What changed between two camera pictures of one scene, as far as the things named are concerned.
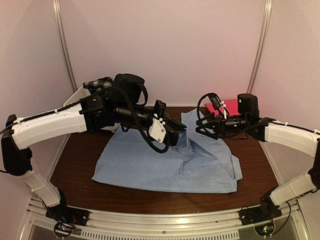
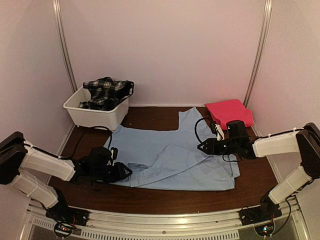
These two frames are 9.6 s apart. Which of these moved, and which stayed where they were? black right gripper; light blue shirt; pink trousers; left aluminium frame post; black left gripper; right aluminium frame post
Moved: black right gripper; black left gripper
Stayed: light blue shirt; left aluminium frame post; pink trousers; right aluminium frame post
